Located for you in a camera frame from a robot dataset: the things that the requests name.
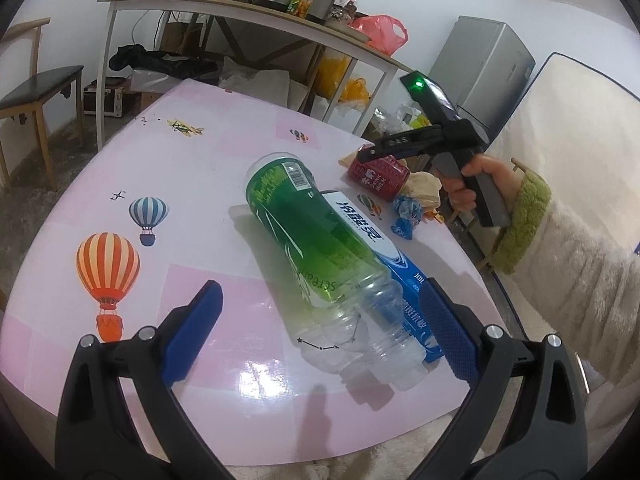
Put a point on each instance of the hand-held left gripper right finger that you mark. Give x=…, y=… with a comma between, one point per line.
x=450, y=335

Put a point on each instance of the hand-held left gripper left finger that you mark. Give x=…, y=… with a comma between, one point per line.
x=195, y=330

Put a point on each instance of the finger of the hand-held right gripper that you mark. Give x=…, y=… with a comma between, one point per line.
x=371, y=152

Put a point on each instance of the red drink can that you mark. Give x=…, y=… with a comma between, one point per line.
x=380, y=177

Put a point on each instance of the blue white toothpaste box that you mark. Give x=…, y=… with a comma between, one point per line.
x=360, y=230

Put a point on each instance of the green plastic bottle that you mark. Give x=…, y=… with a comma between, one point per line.
x=305, y=230

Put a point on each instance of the person's right forearm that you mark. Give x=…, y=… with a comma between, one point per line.
x=575, y=270

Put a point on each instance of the person's right hand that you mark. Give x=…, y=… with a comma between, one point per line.
x=497, y=175

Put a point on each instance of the white plastic bag with packets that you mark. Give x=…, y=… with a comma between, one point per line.
x=395, y=120

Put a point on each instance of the yellow plastic bag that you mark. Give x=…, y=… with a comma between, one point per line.
x=331, y=75
x=356, y=92

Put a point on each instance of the grey refrigerator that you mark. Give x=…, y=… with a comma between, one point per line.
x=485, y=65

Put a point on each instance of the crumpled blue wrapper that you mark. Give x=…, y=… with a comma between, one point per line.
x=406, y=217

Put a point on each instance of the red plastic bag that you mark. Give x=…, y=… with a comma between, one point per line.
x=377, y=32

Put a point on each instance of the small glass jar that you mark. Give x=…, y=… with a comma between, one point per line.
x=340, y=12

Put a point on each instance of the glass jar with orange contents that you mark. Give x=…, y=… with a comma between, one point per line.
x=302, y=1

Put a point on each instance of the long wooden table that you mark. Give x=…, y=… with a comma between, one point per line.
x=225, y=4

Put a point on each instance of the cardboard box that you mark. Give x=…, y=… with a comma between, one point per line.
x=177, y=37

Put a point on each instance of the black cloth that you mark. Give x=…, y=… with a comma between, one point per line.
x=150, y=60

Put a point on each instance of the wooden chair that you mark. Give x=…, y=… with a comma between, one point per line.
x=40, y=82

